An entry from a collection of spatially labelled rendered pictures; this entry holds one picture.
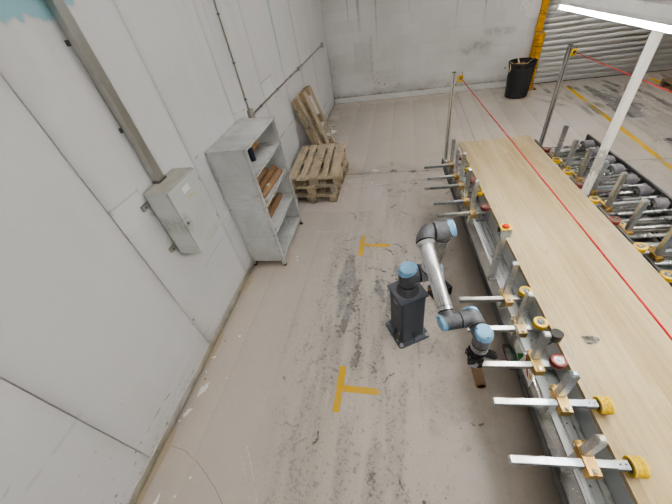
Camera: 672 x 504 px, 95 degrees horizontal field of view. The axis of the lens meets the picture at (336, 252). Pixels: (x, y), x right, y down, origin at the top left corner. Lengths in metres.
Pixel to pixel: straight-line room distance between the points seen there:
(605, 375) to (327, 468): 1.86
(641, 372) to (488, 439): 1.09
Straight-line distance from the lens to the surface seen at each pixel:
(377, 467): 2.71
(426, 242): 1.95
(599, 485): 2.29
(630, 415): 2.17
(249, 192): 3.43
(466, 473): 2.75
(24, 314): 2.30
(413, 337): 3.06
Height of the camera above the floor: 2.64
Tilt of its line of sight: 41 degrees down
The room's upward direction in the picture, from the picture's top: 11 degrees counter-clockwise
